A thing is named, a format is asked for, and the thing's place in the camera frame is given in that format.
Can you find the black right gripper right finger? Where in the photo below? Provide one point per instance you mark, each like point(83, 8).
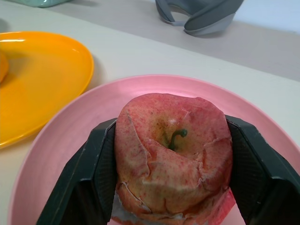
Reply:
point(262, 173)

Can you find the grey curved plastic object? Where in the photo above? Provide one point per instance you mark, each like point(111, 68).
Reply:
point(199, 17)

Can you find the pink plate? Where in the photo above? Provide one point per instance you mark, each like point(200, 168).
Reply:
point(70, 140)

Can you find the green plate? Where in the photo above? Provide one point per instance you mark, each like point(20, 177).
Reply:
point(44, 2)

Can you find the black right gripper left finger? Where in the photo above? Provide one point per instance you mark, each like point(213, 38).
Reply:
point(82, 178)

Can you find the red toy apple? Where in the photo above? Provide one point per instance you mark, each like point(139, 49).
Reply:
point(173, 159)

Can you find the orange toy fruit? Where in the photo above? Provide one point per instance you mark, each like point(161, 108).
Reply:
point(2, 68)

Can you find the orange plate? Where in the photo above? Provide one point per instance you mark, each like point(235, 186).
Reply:
point(44, 82)

